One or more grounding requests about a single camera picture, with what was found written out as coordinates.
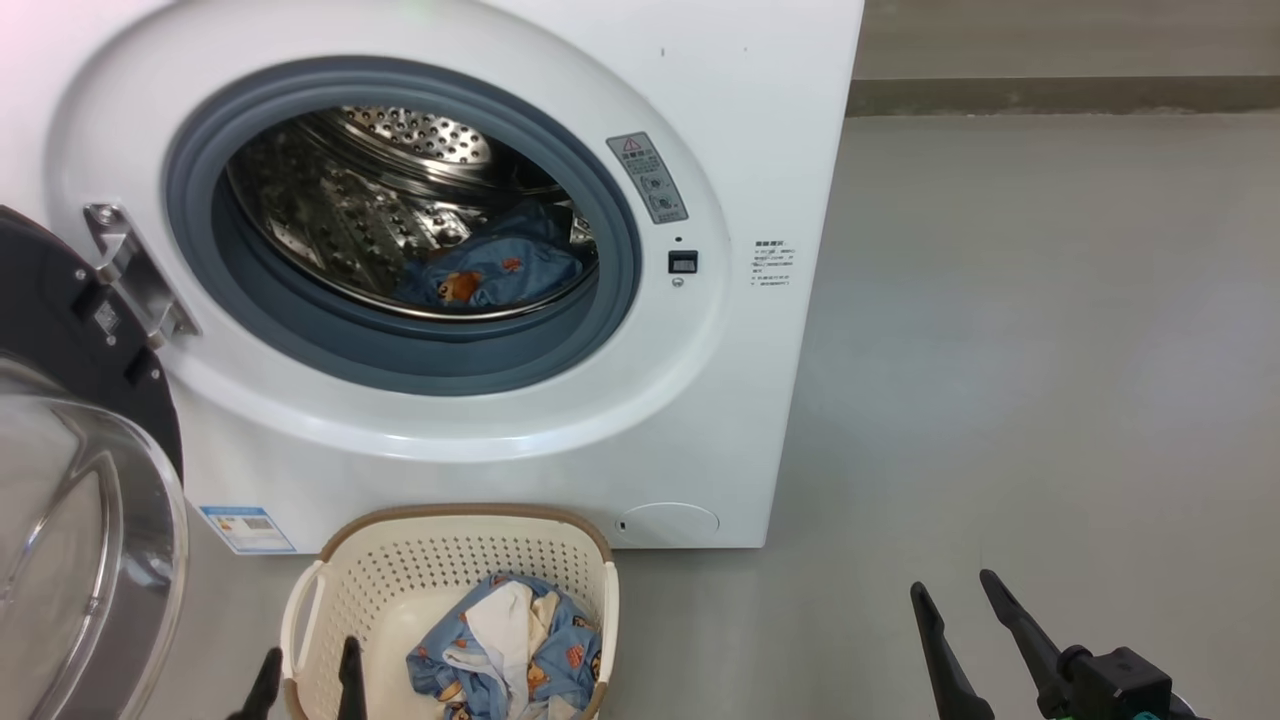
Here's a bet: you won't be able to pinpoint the white front-load washing machine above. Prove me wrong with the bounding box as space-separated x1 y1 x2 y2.
0 0 867 555

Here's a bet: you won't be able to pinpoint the cream perforated laundry basket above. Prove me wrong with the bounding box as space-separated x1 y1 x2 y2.
279 503 621 720

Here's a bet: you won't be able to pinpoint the blue energy label sticker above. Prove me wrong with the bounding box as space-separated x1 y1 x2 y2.
198 504 299 555

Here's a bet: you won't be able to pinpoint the grey warning label sticker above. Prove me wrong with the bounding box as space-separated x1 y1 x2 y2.
606 131 690 226

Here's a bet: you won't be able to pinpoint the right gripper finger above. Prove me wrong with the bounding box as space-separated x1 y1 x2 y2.
909 583 997 720
979 569 1081 719

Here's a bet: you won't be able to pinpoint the blue patterned clothes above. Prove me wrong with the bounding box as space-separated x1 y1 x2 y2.
404 572 605 720

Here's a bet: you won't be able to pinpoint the black glass washing machine door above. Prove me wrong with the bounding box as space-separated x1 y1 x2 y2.
0 204 192 720

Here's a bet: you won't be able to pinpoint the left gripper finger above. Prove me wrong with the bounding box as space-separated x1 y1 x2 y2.
226 646 285 720
335 635 368 720

